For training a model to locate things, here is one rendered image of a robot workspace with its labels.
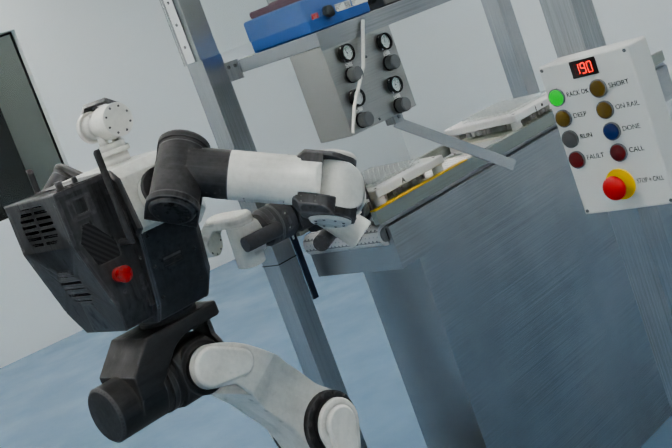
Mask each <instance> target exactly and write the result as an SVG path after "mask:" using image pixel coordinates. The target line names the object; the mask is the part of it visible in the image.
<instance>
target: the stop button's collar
mask: <svg viewBox="0 0 672 448"><path fill-rule="evenodd" d="M610 176H616V177H618V178H620V179H621V180H622V181H623V182H624V183H625V185H626V195H625V196H624V197H623V198H622V200H623V199H628V198H630V197H631V196H632V195H633V194H634V192H635V190H636V184H635V180H634V178H633V177H632V175H631V174H630V173H629V172H627V171H626V170H624V169H619V168H618V169H613V170H611V171H610V172H609V173H608V174H607V176H606V178H608V177H610Z"/></svg>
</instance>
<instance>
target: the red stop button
mask: <svg viewBox="0 0 672 448"><path fill-rule="evenodd" d="M603 192H604V194H605V195H606V196H607V197H608V198H609V199H611V200H620V199H622V198H623V197H624V196H625V195H626V185H625V183H624V182H623V181H622V180H621V179H620V178H618V177H616V176H610V177H608V178H606V179H605V180H604V182H603Z"/></svg>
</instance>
